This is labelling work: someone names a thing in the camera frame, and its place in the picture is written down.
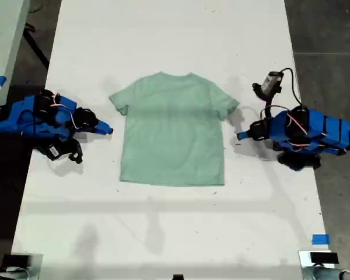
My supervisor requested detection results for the pale green T-shirt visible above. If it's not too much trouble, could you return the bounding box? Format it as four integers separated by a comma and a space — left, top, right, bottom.
108, 71, 240, 187

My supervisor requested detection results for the black tripod leg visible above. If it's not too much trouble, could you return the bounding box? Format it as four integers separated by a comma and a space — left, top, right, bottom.
22, 24, 51, 69

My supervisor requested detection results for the pale grey side table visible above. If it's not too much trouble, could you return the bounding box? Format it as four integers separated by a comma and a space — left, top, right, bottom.
0, 0, 32, 173

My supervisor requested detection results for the small black box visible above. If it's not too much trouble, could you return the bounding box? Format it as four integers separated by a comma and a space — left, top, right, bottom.
2, 254, 33, 267
310, 252, 339, 265

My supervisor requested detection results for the grey metal tube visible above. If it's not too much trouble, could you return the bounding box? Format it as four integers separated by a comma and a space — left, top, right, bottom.
304, 267, 350, 280
0, 267, 29, 280

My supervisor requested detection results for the black camera stalk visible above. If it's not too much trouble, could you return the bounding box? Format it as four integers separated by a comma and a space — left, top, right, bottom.
262, 93, 274, 120

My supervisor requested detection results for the black camera box white label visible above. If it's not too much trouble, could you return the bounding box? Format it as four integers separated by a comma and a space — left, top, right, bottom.
37, 138, 84, 164

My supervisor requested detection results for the black grey camera box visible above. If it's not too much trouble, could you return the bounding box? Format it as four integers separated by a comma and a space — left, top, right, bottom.
252, 71, 284, 102

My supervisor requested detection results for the thin green cable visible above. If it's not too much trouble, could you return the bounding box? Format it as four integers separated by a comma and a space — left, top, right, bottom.
28, 0, 44, 14

